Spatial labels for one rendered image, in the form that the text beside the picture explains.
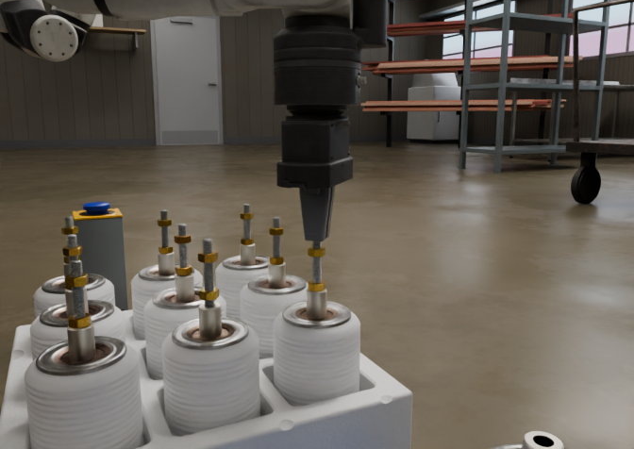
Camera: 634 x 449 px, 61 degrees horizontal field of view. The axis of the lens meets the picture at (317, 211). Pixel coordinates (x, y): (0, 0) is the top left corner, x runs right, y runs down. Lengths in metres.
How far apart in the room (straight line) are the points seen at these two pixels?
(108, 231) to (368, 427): 0.51
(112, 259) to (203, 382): 0.42
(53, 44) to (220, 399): 0.73
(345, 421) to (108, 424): 0.22
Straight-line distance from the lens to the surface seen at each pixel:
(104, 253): 0.91
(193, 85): 9.56
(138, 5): 0.59
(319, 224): 0.56
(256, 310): 0.67
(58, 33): 1.08
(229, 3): 0.54
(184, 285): 0.66
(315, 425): 0.56
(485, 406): 0.97
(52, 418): 0.53
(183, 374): 0.54
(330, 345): 0.56
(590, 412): 1.02
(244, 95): 9.81
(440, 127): 9.81
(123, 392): 0.53
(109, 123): 9.44
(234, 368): 0.53
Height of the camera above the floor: 0.47
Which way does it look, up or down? 10 degrees down
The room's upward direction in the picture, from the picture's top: straight up
